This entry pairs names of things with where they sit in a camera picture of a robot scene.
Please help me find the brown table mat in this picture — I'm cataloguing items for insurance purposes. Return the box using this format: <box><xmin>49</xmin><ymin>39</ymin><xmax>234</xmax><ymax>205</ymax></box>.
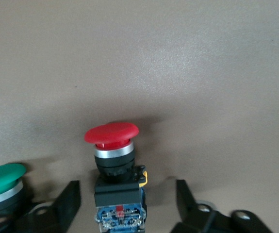
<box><xmin>0</xmin><ymin>0</ymin><xmax>279</xmax><ymax>233</ymax></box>

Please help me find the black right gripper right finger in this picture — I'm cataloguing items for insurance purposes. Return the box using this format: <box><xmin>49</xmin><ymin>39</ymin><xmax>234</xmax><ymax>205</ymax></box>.
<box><xmin>170</xmin><ymin>179</ymin><xmax>273</xmax><ymax>233</ymax></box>

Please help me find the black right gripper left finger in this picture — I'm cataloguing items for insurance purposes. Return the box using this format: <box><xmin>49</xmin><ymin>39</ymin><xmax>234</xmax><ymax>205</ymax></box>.
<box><xmin>0</xmin><ymin>180</ymin><xmax>82</xmax><ymax>233</ymax></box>

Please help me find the red mushroom push button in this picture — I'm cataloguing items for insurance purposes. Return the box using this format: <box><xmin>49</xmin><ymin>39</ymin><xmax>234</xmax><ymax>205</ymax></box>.
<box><xmin>84</xmin><ymin>122</ymin><xmax>148</xmax><ymax>233</ymax></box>

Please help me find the green mushroom push button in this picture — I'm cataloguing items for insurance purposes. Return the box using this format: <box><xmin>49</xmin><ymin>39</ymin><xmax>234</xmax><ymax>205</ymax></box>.
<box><xmin>0</xmin><ymin>163</ymin><xmax>27</xmax><ymax>220</ymax></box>

